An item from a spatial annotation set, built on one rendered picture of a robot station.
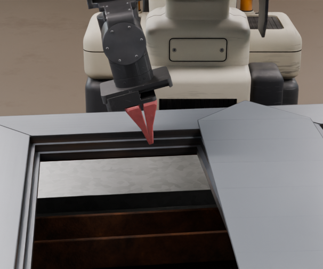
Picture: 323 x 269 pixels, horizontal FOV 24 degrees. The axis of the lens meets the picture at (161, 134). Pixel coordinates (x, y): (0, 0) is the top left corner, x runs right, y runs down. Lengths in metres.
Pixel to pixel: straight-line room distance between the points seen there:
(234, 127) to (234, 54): 0.47
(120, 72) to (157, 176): 0.38
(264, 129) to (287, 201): 0.24
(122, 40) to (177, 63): 0.65
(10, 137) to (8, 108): 2.66
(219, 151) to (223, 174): 0.08
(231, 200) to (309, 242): 0.13
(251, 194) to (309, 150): 0.17
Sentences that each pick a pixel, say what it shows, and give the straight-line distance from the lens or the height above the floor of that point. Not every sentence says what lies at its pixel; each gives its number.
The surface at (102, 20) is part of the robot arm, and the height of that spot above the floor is 1.03.
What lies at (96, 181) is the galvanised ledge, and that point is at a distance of 1.42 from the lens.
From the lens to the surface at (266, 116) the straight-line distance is 1.25.
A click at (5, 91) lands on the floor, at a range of 4.08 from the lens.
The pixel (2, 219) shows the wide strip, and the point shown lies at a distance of 0.94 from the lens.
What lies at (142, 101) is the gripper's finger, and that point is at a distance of 1.10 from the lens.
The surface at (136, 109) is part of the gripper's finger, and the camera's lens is 1.10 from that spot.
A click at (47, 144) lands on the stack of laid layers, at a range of 1.18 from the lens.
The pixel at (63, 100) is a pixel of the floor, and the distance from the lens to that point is 3.90.
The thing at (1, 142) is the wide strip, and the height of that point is 0.85.
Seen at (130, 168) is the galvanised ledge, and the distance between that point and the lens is 1.46.
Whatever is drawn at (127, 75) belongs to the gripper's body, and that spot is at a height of 0.96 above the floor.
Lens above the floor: 1.29
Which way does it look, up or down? 22 degrees down
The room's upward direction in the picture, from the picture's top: straight up
